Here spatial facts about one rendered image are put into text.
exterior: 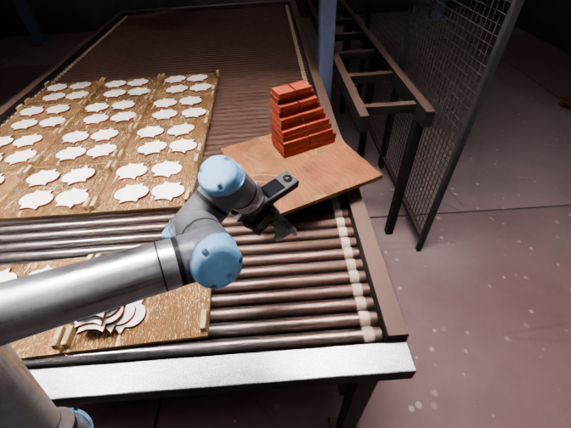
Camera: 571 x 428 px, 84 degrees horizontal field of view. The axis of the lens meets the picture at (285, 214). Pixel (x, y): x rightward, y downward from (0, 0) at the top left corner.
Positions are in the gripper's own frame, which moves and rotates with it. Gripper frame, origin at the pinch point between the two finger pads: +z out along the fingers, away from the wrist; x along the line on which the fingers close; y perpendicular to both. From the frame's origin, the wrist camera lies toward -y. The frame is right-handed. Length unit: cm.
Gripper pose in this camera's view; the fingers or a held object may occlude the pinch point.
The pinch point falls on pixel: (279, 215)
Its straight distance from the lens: 87.7
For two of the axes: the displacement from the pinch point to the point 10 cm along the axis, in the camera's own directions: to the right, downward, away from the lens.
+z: 2.6, 2.6, 9.3
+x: 6.7, 6.5, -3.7
